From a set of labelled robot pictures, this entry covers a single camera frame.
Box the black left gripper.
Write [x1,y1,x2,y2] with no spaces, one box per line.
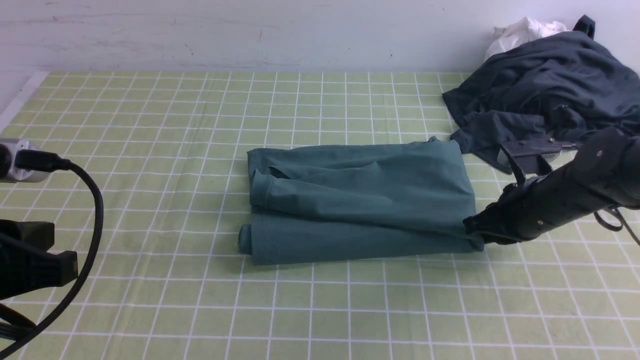
[0,219,79,300]

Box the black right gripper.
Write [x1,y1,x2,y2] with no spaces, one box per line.
[462,161,620,245]

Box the green long-sleeved shirt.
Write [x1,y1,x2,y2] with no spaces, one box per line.
[237,137,485,265]

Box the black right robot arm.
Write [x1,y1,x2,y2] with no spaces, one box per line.
[463,128,640,245]

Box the dark grey crumpled garment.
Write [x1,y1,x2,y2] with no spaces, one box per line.
[442,15,640,174]

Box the green checkered tablecloth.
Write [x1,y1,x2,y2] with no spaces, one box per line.
[1,71,640,360]

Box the white crumpled cloth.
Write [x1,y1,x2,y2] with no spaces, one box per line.
[484,17,569,60]

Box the black camera cable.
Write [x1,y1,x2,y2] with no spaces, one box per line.
[0,150,105,357]

